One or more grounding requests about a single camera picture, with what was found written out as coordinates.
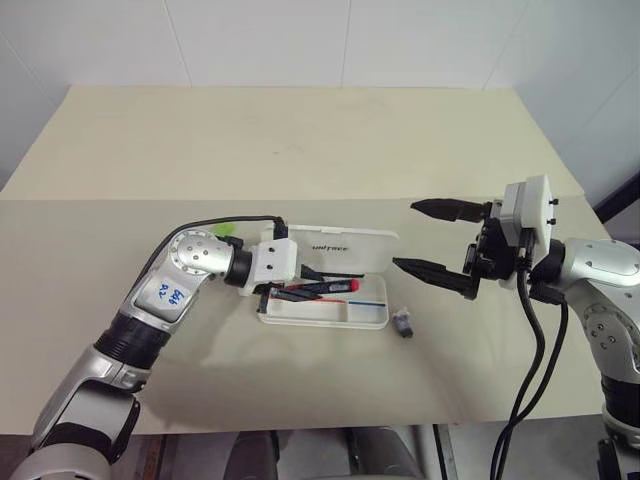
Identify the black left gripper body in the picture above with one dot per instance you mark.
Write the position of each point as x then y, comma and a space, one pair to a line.
307, 272

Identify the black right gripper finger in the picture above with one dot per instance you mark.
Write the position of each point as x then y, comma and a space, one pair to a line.
435, 275
445, 208

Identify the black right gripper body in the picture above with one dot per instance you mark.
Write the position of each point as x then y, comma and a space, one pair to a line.
492, 255

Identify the black marker with red cap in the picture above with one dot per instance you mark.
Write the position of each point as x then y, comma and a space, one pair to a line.
336, 286

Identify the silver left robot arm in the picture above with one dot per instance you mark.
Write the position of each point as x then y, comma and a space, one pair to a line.
90, 370

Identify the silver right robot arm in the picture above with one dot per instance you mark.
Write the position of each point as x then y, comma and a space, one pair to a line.
605, 280

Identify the white plastic pencil case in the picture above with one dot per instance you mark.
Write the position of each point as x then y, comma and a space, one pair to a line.
350, 255

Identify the green marker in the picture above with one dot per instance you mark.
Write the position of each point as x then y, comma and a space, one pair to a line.
225, 229

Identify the white label with blue writing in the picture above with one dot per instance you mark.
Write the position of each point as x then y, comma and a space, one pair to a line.
167, 294

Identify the dark panel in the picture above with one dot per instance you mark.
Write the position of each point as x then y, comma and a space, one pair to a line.
622, 200

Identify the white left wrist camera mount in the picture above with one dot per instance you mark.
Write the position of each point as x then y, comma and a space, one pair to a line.
274, 261

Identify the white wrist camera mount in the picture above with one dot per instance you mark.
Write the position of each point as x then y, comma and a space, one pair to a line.
532, 210
274, 261

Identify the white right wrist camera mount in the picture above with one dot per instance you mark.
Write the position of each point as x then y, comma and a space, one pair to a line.
532, 210

